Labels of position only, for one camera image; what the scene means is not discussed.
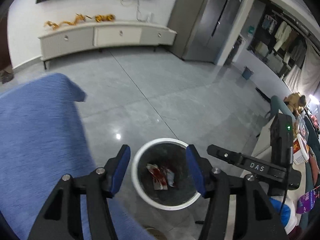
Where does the black camera box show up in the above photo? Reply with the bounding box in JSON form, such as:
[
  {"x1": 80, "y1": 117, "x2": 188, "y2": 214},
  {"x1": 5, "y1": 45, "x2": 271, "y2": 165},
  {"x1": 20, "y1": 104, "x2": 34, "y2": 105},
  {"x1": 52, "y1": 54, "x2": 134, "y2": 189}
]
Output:
[{"x1": 270, "y1": 113, "x2": 293, "y2": 167}]

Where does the white marble coffee table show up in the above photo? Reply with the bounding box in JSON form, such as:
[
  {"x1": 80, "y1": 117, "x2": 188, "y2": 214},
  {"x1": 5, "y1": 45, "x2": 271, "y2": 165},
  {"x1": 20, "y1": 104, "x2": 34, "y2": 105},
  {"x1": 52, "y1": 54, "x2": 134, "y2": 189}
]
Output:
[{"x1": 232, "y1": 122, "x2": 308, "y2": 240}]

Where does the white round trash bin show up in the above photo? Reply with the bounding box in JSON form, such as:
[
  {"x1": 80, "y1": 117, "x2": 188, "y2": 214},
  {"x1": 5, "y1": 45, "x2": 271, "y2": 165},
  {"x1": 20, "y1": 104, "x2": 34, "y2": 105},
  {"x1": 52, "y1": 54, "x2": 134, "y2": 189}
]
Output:
[{"x1": 131, "y1": 138, "x2": 200, "y2": 211}]

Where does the grey double door refrigerator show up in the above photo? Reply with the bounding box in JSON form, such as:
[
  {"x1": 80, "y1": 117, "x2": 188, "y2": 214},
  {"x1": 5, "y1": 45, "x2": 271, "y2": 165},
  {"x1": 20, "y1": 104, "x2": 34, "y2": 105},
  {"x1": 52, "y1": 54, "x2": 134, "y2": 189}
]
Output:
[{"x1": 168, "y1": 0, "x2": 243, "y2": 64}]

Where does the small blue waste bin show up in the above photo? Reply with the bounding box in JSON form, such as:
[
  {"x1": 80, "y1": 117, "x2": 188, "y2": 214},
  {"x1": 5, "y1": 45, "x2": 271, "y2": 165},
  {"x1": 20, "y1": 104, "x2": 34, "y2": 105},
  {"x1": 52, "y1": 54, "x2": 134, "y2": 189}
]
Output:
[{"x1": 242, "y1": 66, "x2": 254, "y2": 80}]

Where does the blue shaggy rug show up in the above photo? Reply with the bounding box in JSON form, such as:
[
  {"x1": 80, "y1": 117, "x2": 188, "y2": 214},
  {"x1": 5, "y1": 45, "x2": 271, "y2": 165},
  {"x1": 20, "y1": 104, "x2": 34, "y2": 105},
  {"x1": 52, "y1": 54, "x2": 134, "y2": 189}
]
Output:
[{"x1": 1, "y1": 73, "x2": 151, "y2": 239}]

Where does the red white snack wrapper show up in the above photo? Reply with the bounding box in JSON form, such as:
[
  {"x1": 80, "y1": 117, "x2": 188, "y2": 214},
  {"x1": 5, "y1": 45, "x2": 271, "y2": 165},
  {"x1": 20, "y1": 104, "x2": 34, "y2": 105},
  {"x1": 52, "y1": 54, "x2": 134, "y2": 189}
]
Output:
[{"x1": 146, "y1": 164, "x2": 175, "y2": 191}]

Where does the purple snack package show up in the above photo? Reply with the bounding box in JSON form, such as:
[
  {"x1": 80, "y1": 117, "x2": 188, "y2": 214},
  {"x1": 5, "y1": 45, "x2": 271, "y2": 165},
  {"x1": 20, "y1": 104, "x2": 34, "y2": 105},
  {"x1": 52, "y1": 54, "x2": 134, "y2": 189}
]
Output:
[{"x1": 296, "y1": 190, "x2": 316, "y2": 215}]

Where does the white red box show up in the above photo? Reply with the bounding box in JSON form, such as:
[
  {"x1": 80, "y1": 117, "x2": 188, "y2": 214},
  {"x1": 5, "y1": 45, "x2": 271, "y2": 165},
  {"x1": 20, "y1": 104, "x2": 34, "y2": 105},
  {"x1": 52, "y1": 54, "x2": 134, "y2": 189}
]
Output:
[{"x1": 293, "y1": 134, "x2": 309, "y2": 165}]

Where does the white tv cabinet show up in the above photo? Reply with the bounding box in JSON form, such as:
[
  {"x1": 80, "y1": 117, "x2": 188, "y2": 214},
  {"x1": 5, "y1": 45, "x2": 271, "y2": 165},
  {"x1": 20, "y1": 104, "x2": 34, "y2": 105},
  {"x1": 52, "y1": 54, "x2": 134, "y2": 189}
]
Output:
[{"x1": 39, "y1": 21, "x2": 177, "y2": 70}]

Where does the golden dragon ornament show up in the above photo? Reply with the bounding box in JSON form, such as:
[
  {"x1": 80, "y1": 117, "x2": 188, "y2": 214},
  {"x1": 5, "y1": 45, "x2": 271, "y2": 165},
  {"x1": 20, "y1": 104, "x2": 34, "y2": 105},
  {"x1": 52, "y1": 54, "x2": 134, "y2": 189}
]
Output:
[{"x1": 44, "y1": 14, "x2": 116, "y2": 30}]

